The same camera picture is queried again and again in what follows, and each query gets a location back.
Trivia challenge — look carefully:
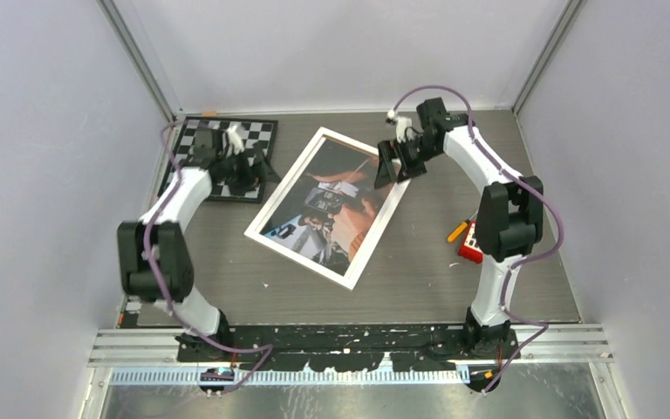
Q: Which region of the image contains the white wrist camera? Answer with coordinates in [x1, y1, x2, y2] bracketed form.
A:
[386, 109, 413, 142]
[226, 124, 245, 155]

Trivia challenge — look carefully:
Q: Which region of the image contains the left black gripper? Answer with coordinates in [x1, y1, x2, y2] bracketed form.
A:
[220, 143, 282, 196]

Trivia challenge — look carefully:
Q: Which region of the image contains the white wooden photo frame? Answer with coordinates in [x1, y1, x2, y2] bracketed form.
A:
[244, 127, 409, 290]

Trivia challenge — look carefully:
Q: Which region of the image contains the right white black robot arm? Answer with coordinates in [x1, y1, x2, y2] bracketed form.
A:
[374, 98, 544, 359]

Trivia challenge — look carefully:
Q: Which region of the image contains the black white checkerboard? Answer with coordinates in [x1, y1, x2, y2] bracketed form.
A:
[171, 116, 278, 203]

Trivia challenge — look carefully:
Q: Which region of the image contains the aluminium rail profile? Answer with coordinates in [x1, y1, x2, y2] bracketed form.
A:
[88, 324, 613, 387]

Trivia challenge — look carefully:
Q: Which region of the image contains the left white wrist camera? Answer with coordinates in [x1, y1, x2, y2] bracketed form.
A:
[226, 124, 245, 155]

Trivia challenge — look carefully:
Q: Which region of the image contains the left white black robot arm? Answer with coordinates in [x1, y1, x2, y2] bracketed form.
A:
[117, 124, 281, 361]

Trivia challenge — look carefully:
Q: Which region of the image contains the red bit holder box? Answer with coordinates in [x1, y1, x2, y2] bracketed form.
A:
[457, 221, 483, 264]

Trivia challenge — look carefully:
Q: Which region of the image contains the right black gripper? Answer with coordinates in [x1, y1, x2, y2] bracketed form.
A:
[373, 137, 439, 190]

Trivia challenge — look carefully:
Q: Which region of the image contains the orange handled screwdriver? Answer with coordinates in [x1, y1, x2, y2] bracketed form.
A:
[446, 216, 475, 244]

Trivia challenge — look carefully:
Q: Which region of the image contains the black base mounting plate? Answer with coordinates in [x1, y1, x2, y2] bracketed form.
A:
[176, 324, 518, 373]

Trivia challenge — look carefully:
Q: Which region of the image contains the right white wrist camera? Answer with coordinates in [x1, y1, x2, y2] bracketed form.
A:
[386, 109, 413, 142]

